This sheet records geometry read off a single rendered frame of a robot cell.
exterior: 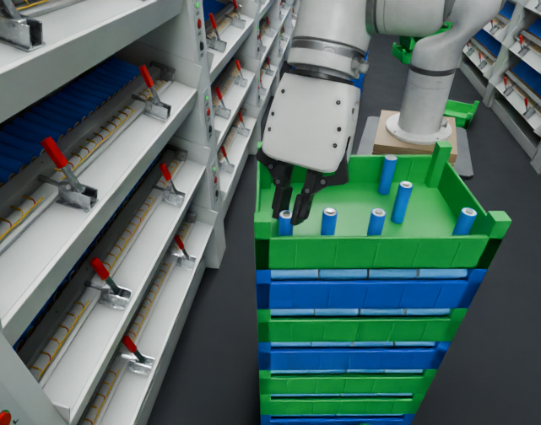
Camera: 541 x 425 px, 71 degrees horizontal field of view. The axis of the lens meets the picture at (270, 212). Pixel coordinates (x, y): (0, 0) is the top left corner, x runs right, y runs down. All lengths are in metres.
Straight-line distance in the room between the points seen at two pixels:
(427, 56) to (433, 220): 0.61
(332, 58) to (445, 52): 0.72
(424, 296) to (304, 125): 0.29
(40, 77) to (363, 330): 0.52
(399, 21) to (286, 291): 0.34
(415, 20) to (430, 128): 0.81
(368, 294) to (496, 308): 0.72
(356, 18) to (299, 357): 0.49
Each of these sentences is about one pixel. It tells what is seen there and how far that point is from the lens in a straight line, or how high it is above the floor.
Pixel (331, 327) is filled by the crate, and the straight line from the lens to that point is 0.60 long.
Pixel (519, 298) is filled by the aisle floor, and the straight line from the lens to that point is 1.29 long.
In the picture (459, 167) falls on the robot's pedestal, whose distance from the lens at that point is 1.21.
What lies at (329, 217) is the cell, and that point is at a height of 0.54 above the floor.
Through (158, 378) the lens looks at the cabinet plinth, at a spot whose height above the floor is 0.03.
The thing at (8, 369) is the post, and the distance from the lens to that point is 0.45.
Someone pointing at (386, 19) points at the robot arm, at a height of 0.76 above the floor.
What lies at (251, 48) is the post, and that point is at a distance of 1.55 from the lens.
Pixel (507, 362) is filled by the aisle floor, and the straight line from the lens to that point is 1.13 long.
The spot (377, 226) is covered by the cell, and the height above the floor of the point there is 0.53.
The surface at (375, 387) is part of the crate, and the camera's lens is 0.76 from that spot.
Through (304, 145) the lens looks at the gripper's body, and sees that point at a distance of 0.44.
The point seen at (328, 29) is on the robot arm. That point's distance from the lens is 0.43.
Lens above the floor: 0.84
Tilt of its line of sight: 38 degrees down
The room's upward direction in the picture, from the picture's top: straight up
